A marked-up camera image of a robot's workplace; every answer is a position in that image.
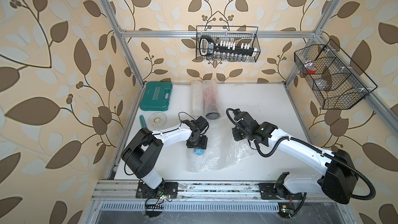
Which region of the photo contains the black socket tool set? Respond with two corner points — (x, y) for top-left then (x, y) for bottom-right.
(197, 35), (261, 57)

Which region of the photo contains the bubble wrapped red vase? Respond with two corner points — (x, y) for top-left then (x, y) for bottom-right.
(203, 80), (221, 120)

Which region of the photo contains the red item in basket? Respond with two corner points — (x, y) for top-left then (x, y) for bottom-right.
(303, 61), (318, 75)

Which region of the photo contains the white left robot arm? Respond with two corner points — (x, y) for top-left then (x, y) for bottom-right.
(121, 116), (209, 190)

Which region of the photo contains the clear bubble wrap roll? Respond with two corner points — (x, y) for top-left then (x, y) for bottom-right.
(190, 81), (204, 117)

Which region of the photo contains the black corrugated cable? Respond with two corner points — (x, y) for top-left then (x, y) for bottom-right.
(225, 108), (376, 201)

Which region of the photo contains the black wire basket right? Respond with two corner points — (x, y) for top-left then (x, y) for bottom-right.
(294, 39), (377, 110)

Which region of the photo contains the bubble wrap sheet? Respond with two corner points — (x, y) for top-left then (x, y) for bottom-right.
(187, 117), (253, 173)

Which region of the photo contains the black wire basket back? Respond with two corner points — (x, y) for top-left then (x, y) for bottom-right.
(196, 25), (261, 63)

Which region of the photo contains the green plastic tool case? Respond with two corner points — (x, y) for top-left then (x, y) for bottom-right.
(140, 82), (173, 112)

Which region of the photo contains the clear tape roll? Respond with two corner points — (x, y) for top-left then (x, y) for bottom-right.
(147, 112), (167, 130)

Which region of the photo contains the aluminium frame rail base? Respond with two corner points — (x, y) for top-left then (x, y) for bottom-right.
(84, 180), (358, 224)

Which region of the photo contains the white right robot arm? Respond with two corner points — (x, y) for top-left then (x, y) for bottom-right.
(226, 108), (376, 204)

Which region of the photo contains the black wire basket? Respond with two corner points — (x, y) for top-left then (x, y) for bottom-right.
(294, 39), (377, 110)
(196, 25), (261, 63)

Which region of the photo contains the light blue vase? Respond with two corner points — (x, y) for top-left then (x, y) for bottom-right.
(194, 148), (204, 156)

